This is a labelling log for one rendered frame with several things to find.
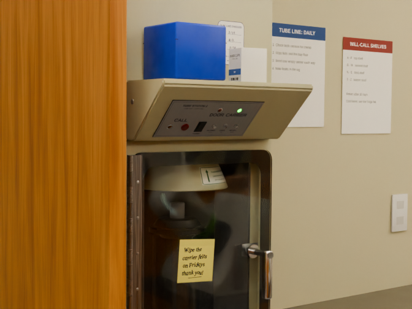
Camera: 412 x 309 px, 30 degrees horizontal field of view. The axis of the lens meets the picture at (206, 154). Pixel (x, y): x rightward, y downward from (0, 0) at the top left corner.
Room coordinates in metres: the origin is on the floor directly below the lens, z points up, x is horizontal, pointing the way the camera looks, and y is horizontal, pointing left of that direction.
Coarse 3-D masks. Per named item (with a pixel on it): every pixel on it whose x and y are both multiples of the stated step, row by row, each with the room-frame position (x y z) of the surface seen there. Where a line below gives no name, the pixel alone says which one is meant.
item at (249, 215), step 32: (160, 160) 1.31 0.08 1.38; (192, 160) 1.35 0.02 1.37; (224, 160) 1.39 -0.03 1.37; (256, 160) 1.43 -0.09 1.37; (160, 192) 1.31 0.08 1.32; (192, 192) 1.35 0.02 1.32; (224, 192) 1.39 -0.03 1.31; (256, 192) 1.43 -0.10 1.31; (160, 224) 1.31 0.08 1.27; (192, 224) 1.35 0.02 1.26; (224, 224) 1.39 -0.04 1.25; (256, 224) 1.43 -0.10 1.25; (160, 256) 1.31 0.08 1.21; (224, 256) 1.39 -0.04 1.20; (160, 288) 1.31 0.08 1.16; (192, 288) 1.35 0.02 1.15; (224, 288) 1.39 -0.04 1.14; (256, 288) 1.43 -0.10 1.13
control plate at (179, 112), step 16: (176, 112) 1.25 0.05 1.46; (192, 112) 1.27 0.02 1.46; (208, 112) 1.29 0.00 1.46; (224, 112) 1.31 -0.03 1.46; (240, 112) 1.33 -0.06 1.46; (256, 112) 1.35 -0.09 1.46; (160, 128) 1.26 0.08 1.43; (176, 128) 1.28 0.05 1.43; (192, 128) 1.30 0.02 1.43; (208, 128) 1.32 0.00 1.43; (224, 128) 1.34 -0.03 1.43; (240, 128) 1.37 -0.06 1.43
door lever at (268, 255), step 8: (248, 248) 1.42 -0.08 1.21; (256, 248) 1.43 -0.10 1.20; (256, 256) 1.43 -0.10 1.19; (264, 256) 1.39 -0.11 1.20; (272, 256) 1.39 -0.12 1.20; (264, 264) 1.39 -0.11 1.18; (264, 272) 1.39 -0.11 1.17; (264, 280) 1.39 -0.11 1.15; (264, 288) 1.39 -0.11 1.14; (264, 296) 1.39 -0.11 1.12
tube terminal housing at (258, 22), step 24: (144, 0) 1.30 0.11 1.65; (168, 0) 1.33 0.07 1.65; (192, 0) 1.36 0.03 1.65; (216, 0) 1.39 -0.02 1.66; (240, 0) 1.42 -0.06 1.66; (264, 0) 1.46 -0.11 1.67; (144, 24) 1.30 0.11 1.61; (216, 24) 1.39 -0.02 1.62; (264, 24) 1.46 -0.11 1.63; (144, 144) 1.30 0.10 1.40; (168, 144) 1.33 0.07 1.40; (192, 144) 1.36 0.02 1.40; (216, 144) 1.39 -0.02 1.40; (240, 144) 1.43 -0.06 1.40; (264, 144) 1.46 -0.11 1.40
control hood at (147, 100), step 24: (144, 96) 1.23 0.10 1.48; (168, 96) 1.21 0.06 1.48; (192, 96) 1.24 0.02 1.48; (216, 96) 1.27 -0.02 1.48; (240, 96) 1.30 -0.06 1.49; (264, 96) 1.33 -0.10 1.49; (288, 96) 1.36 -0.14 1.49; (144, 120) 1.24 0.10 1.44; (264, 120) 1.38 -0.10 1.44; (288, 120) 1.41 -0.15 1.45
